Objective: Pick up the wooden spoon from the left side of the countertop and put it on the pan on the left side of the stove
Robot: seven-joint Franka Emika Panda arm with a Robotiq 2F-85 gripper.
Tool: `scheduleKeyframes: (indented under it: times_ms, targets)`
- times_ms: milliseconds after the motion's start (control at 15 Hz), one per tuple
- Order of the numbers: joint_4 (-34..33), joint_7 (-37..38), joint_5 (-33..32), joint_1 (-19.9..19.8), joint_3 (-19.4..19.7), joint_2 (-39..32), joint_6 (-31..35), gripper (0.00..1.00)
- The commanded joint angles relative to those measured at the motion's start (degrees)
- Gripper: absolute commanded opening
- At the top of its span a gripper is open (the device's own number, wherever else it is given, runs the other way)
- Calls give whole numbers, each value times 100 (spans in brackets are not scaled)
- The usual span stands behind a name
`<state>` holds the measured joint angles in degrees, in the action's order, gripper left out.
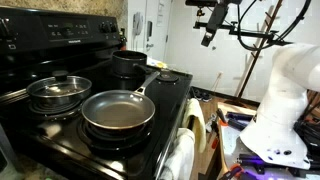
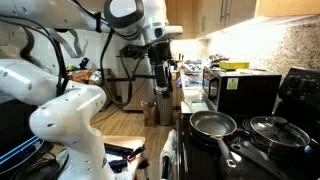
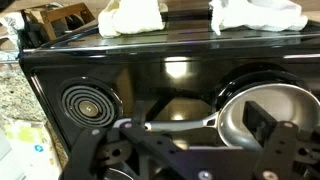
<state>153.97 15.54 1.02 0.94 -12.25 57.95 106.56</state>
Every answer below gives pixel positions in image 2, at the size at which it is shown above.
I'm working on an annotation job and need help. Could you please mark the stainless steel trash can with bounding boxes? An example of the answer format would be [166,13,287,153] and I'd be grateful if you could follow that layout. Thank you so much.
[154,87,174,127]

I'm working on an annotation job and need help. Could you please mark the white green-edged cutting board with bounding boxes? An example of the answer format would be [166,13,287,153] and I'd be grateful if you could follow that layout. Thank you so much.
[180,100,210,115]

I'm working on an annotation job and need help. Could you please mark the yellow flat box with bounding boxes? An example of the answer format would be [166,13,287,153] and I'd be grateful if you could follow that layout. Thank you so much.
[218,60,251,71]

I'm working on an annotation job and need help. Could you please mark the grey nonstick frying pan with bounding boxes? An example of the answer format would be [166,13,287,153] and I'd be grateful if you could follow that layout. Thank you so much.
[189,110,238,169]

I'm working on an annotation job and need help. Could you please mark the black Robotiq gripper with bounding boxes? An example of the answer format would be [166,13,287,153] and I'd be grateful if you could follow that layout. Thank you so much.
[148,42,175,93]

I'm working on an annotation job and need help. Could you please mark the black floor cable bundle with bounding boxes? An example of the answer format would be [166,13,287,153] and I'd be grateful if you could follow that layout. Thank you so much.
[8,142,69,180]

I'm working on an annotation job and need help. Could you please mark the white hanging towel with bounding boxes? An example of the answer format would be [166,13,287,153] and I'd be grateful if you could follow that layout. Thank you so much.
[159,129,178,180]

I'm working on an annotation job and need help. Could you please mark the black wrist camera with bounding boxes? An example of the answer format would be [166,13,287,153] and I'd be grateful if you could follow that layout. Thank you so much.
[119,44,150,60]

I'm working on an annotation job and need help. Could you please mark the wooden upper cabinets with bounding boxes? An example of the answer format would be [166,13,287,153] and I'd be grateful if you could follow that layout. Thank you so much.
[165,0,320,39]

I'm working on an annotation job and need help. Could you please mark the black electric stove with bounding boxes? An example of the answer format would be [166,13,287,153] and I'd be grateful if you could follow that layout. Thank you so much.
[176,66,320,180]

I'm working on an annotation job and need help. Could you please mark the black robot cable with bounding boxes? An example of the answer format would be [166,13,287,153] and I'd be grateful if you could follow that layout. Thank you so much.
[0,14,69,98]

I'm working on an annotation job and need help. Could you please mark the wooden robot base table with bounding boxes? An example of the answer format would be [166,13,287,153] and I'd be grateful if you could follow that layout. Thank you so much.
[102,134,147,180]

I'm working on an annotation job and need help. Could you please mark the black microwave oven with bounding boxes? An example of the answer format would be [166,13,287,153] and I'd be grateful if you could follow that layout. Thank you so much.
[202,66,283,116]

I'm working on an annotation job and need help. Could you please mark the steel pot with glass lid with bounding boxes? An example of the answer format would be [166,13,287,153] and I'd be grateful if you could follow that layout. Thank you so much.
[242,115,312,151]

